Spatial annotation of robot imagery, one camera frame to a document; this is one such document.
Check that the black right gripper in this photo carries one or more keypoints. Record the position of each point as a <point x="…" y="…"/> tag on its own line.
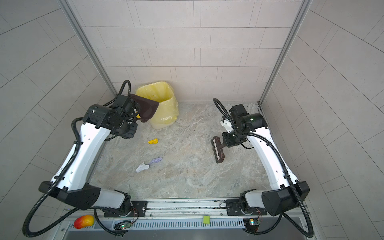
<point x="226" y="139"/>

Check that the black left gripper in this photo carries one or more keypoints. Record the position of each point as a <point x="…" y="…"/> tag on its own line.
<point x="133" y="132"/>

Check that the brown hand brush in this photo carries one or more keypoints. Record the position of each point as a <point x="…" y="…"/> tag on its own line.
<point x="218" y="146"/>

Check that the brown dustpan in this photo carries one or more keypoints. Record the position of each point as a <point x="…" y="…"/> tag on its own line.
<point x="147" y="107"/>

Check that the yellow-lined trash bin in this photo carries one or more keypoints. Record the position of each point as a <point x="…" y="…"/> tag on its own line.
<point x="167" y="111"/>

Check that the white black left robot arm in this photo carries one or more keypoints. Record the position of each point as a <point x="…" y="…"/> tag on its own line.
<point x="101" y="123"/>

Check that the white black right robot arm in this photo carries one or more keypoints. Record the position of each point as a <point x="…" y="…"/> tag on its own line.
<point x="287" y="194"/>

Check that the yellow paper scrap left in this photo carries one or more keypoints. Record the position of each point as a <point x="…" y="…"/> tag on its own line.
<point x="154" y="141"/>

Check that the white purple paper scrap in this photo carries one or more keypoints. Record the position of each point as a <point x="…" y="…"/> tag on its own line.
<point x="143" y="166"/>

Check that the right circuit board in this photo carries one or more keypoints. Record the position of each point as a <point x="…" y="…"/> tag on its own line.
<point x="251" y="225"/>

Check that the circuit board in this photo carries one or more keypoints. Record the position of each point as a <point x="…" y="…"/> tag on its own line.
<point x="251" y="225"/>
<point x="124" y="225"/>

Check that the left circuit board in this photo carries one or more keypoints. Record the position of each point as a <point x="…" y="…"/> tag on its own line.
<point x="124" y="225"/>

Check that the red yellow mango toy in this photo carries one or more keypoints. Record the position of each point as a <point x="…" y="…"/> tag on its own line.
<point x="84" y="222"/>

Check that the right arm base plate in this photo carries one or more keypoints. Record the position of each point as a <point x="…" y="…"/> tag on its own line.
<point x="239" y="207"/>

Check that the aluminium front rail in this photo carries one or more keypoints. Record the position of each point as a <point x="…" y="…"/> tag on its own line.
<point x="174" y="214"/>

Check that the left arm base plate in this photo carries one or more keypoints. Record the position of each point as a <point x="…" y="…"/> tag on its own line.
<point x="139" y="208"/>

